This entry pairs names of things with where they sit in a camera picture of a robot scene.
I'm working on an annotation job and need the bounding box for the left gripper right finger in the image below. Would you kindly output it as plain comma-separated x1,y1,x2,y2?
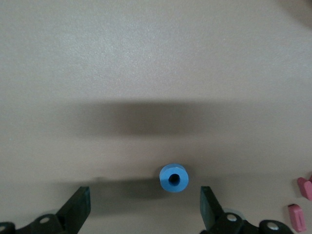
200,186,293,234

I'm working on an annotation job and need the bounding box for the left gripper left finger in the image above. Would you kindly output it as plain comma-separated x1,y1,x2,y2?
0,186,91,234

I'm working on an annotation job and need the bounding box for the blue letter o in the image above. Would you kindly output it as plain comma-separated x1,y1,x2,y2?
159,163,190,194

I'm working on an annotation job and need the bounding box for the red letter i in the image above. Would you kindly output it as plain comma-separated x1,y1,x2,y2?
287,204,307,232

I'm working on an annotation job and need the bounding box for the red letter k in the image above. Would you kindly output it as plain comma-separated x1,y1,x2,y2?
297,176,312,201

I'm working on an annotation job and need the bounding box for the brown table cover sheet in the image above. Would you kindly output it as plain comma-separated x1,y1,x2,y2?
0,0,312,234

